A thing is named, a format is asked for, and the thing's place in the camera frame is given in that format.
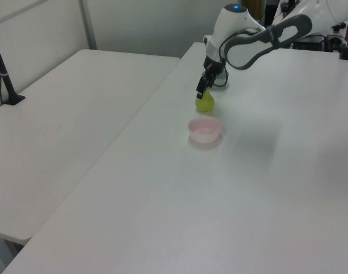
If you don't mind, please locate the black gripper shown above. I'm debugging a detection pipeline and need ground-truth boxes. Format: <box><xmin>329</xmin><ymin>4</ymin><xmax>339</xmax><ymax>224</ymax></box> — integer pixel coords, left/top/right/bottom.
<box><xmin>195</xmin><ymin>55</ymin><xmax>227</xmax><ymax>100</ymax></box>

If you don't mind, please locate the green yellow pear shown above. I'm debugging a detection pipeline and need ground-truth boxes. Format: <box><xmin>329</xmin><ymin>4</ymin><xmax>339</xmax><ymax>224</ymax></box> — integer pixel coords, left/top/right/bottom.
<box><xmin>194</xmin><ymin>88</ymin><xmax>215</xmax><ymax>112</ymax></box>

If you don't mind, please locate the pink plastic bowl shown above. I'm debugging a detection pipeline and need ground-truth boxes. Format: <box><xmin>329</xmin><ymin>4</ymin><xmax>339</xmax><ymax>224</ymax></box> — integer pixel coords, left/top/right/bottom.
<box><xmin>187</xmin><ymin>116</ymin><xmax>223</xmax><ymax>144</ymax></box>

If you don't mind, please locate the dark background equipment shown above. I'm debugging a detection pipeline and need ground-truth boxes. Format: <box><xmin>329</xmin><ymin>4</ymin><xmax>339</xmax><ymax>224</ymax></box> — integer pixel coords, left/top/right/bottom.
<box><xmin>323</xmin><ymin>15</ymin><xmax>348</xmax><ymax>61</ymax></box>

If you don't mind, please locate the white side table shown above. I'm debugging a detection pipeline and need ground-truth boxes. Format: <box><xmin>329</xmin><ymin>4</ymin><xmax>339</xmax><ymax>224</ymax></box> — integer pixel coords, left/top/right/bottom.
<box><xmin>0</xmin><ymin>49</ymin><xmax>182</xmax><ymax>245</ymax></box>

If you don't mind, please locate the black pole with base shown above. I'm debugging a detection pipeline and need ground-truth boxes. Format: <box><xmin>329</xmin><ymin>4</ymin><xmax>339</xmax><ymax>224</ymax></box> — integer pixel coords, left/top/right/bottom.
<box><xmin>0</xmin><ymin>25</ymin><xmax>26</xmax><ymax>106</ymax></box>

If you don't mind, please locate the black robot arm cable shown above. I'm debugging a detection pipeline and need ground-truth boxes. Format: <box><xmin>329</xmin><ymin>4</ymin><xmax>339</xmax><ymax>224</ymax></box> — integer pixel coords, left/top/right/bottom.
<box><xmin>218</xmin><ymin>27</ymin><xmax>267</xmax><ymax>62</ymax></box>

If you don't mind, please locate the grey partition post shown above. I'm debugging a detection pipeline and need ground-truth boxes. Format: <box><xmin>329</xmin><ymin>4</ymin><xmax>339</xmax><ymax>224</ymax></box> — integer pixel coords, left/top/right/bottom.
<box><xmin>78</xmin><ymin>0</ymin><xmax>98</xmax><ymax>51</ymax></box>

